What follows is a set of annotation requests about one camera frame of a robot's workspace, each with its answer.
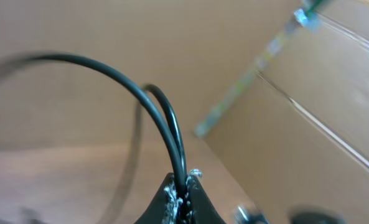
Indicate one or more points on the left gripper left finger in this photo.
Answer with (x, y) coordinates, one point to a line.
(164, 207)

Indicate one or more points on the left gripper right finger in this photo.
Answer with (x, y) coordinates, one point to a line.
(202, 210)

